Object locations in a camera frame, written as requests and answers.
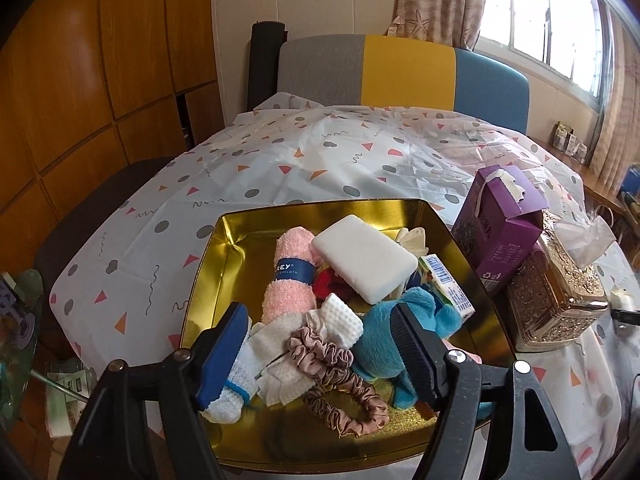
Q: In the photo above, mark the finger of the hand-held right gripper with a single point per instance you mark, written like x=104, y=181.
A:
x=627, y=316

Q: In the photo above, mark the beige starfish print curtain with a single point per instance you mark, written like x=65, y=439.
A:
x=435, y=0

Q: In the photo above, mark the purple carton box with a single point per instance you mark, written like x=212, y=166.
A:
x=495, y=240

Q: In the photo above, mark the beige striped curtain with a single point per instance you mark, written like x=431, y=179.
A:
x=620, y=125

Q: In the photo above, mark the blue folding chair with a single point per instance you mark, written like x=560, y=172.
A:
x=631, y=180

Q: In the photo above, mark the white tote bag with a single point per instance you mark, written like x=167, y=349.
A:
x=606, y=215

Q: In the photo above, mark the clear desk organizer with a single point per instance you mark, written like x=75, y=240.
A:
x=570, y=142

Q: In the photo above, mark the glass side table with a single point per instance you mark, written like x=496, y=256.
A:
x=17, y=350

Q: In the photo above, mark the pink towel with blue band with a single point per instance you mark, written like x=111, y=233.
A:
x=290, y=290

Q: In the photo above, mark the gold tin box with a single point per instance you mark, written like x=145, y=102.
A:
x=240, y=260

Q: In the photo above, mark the white tissue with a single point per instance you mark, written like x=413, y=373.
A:
x=585, y=240

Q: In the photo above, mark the green white packets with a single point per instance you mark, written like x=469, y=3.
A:
x=67, y=395

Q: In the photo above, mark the window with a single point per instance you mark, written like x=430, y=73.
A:
x=550, y=20

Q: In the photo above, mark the golden embossed tissue box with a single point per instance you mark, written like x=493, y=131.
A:
x=555, y=295

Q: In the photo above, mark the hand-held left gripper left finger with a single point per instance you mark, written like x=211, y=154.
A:
x=222, y=355

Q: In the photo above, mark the wooden wardrobe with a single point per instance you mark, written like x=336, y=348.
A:
x=100, y=85

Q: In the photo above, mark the black rolled mat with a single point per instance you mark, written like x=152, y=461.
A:
x=267, y=60

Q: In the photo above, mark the white sock with blue band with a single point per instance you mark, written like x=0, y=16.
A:
x=235, y=390

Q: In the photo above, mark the white wipes pack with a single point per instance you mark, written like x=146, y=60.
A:
x=447, y=287

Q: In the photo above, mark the blue plush toy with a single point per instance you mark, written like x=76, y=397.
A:
x=380, y=340

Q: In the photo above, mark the grey yellow blue headboard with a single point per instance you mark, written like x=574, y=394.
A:
x=400, y=75

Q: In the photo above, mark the red plush toy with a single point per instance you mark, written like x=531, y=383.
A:
x=327, y=285

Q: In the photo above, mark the cream fabric bow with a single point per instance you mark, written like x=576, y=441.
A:
x=412, y=240

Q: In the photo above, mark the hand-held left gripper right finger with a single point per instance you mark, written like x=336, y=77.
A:
x=415, y=355

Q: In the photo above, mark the wooden desk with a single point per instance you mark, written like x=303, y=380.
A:
x=585, y=180

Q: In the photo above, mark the pink satin scrunchie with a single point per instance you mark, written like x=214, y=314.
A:
x=345, y=410
x=315, y=352

